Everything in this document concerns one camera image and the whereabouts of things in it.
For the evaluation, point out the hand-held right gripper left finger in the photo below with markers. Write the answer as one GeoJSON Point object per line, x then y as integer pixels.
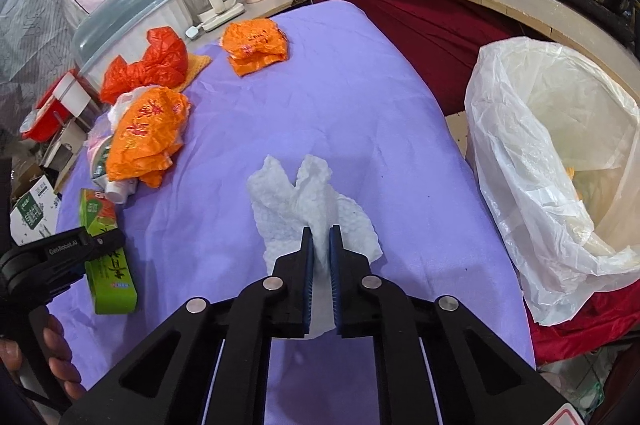
{"type": "Point", "coordinates": [307, 280]}

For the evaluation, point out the white power plug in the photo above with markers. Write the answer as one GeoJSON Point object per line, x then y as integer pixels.
{"type": "Point", "coordinates": [193, 32]}

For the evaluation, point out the person's left hand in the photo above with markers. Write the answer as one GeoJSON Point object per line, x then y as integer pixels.
{"type": "Point", "coordinates": [62, 355]}

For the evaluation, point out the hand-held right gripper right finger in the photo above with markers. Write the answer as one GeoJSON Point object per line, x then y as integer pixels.
{"type": "Point", "coordinates": [336, 280]}

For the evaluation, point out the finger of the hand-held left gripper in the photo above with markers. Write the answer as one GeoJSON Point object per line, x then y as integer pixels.
{"type": "Point", "coordinates": [102, 245]}

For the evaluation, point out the red plastic bag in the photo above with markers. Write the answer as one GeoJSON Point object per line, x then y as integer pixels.
{"type": "Point", "coordinates": [150, 65]}

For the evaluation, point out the red plastic box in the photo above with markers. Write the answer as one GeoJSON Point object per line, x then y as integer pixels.
{"type": "Point", "coordinates": [47, 115]}

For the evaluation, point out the white paper towel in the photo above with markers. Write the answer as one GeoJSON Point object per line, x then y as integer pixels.
{"type": "Point", "coordinates": [280, 205]}

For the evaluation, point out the dark red curtain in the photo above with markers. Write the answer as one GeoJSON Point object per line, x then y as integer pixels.
{"type": "Point", "coordinates": [425, 35]}

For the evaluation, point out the bin with white plastic liner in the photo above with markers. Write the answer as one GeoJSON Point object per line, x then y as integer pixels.
{"type": "Point", "coordinates": [505, 155]}

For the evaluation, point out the plastic bottle with pink label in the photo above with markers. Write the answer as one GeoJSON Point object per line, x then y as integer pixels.
{"type": "Point", "coordinates": [117, 192]}

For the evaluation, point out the green box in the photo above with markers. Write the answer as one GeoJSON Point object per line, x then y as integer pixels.
{"type": "Point", "coordinates": [112, 285]}

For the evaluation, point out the plastic container with translucent lid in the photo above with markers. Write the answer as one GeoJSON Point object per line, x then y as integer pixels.
{"type": "Point", "coordinates": [135, 5]}

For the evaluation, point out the shiny red fabric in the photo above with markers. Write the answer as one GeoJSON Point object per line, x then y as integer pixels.
{"type": "Point", "coordinates": [580, 335]}

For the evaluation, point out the yellow-orange dishcloth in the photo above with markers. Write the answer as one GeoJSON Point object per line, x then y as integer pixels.
{"type": "Point", "coordinates": [197, 70]}

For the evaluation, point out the grey patterned plastic sheet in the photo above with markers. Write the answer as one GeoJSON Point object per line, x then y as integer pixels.
{"type": "Point", "coordinates": [30, 30]}

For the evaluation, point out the white plastic bag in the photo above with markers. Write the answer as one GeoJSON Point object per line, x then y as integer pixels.
{"type": "Point", "coordinates": [120, 107]}

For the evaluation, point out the purple cloth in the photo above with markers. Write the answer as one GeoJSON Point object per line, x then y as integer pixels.
{"type": "Point", "coordinates": [325, 115]}

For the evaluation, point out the orange plastic bag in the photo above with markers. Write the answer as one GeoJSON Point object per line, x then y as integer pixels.
{"type": "Point", "coordinates": [145, 140]}
{"type": "Point", "coordinates": [255, 45]}

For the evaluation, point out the printed cardboard box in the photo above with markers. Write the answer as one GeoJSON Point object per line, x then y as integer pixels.
{"type": "Point", "coordinates": [35, 205]}

